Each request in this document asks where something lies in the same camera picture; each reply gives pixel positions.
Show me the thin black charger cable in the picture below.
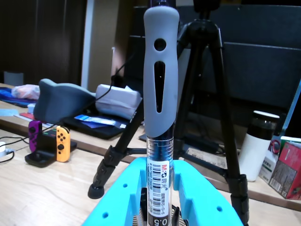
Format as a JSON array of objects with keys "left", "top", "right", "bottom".
[{"left": 95, "top": 53, "right": 135, "bottom": 102}]

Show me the white power adapter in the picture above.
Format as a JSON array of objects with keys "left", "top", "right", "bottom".
[{"left": 0, "top": 141, "right": 15, "bottom": 159}]

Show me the dark cabinet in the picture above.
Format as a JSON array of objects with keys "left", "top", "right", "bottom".
[{"left": 124, "top": 4, "right": 301, "bottom": 132}]

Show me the blue mat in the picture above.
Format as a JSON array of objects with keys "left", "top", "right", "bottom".
[{"left": 0, "top": 86, "right": 38, "bottom": 108}]

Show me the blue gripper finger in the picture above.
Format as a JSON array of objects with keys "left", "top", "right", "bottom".
[
  {"left": 173, "top": 159, "right": 244, "bottom": 226},
  {"left": 81, "top": 157, "right": 148, "bottom": 226}
]

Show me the grey bin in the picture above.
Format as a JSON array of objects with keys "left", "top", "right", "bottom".
[{"left": 3, "top": 71, "right": 24, "bottom": 87}]

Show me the black grey click pen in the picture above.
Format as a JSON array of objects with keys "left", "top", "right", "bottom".
[{"left": 143, "top": 0, "right": 181, "bottom": 226}]

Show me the orange game controller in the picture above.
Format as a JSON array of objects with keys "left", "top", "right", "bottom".
[{"left": 55, "top": 126, "right": 71, "bottom": 163}]

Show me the white bottle with black band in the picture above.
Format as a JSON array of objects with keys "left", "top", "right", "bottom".
[{"left": 238, "top": 110, "right": 280, "bottom": 182}]

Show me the red cardboard box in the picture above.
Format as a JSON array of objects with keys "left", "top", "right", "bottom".
[{"left": 269, "top": 140, "right": 301, "bottom": 201}]

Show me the clear plastic bag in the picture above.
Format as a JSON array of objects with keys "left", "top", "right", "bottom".
[{"left": 11, "top": 84, "right": 40, "bottom": 101}]

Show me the green and white small box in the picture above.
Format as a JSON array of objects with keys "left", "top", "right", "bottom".
[{"left": 259, "top": 155, "right": 279, "bottom": 184}]

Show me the black controller charging dock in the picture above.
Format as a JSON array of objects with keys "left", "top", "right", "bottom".
[{"left": 24, "top": 131, "right": 78, "bottom": 169}]

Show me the purple game controller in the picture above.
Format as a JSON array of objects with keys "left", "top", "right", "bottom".
[{"left": 28, "top": 120, "right": 43, "bottom": 153}]

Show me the white tissue pack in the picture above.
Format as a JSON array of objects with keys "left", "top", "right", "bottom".
[{"left": 95, "top": 84, "right": 143, "bottom": 120}]

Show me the black laptop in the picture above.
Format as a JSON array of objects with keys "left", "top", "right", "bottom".
[{"left": 60, "top": 105, "right": 142, "bottom": 140}]

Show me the grey cushion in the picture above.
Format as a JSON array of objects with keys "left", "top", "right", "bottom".
[{"left": 32, "top": 78, "right": 97, "bottom": 125}]

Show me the black camera tripod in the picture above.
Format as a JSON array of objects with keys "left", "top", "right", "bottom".
[{"left": 87, "top": 0, "right": 250, "bottom": 226}]

